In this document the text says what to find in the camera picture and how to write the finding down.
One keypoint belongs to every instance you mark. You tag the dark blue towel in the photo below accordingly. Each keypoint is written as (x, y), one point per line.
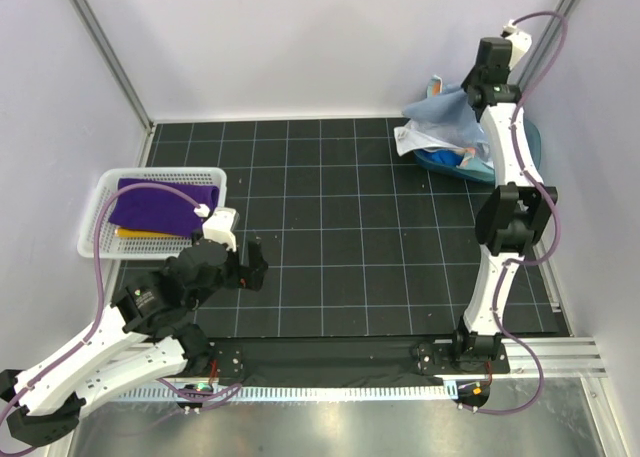
(446, 157)

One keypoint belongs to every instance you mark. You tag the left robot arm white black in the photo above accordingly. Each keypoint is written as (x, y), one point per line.
(142, 335)

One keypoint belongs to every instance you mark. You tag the purple folded towel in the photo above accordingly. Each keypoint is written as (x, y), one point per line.
(160, 211)

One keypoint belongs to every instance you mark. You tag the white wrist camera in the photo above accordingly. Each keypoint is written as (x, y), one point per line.
(220, 227)
(520, 40)

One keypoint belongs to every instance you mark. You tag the yellow folded towel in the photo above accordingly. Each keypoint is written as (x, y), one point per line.
(128, 233)

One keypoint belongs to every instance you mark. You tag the right aluminium frame post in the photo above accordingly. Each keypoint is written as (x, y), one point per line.
(546, 44)

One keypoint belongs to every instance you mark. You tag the orange patterned towel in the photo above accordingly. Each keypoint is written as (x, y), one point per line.
(435, 87)

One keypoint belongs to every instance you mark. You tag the white slotted cable duct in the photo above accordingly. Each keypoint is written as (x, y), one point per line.
(156, 392)

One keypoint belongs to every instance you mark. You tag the white towel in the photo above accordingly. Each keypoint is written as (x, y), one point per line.
(461, 151)

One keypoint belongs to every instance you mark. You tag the aluminium frame post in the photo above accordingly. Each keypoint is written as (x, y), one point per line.
(105, 49)
(546, 44)

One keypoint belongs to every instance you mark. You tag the white plastic basket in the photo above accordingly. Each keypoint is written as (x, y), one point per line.
(113, 247)

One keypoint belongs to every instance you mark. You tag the aluminium rail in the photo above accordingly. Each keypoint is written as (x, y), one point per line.
(560, 357)

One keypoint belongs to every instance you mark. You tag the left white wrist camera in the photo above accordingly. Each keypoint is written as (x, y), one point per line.
(220, 227)

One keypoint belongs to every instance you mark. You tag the left aluminium frame post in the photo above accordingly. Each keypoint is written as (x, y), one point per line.
(105, 49)

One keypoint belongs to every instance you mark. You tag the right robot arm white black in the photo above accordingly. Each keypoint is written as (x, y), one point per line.
(513, 218)

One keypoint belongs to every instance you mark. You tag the light blue bear towel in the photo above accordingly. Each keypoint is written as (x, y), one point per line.
(445, 121)

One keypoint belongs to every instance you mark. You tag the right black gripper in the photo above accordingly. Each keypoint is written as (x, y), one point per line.
(466, 81)

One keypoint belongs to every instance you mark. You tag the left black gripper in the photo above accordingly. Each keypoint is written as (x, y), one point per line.
(252, 276)

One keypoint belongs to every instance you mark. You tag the teal plastic bowl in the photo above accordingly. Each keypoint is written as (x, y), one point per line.
(530, 142)

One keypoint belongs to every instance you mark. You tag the black grid mat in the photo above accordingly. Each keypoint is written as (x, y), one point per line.
(359, 240)

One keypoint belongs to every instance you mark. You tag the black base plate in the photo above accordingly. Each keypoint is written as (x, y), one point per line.
(343, 362)

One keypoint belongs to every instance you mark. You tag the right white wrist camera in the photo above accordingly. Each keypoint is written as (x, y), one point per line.
(520, 40)

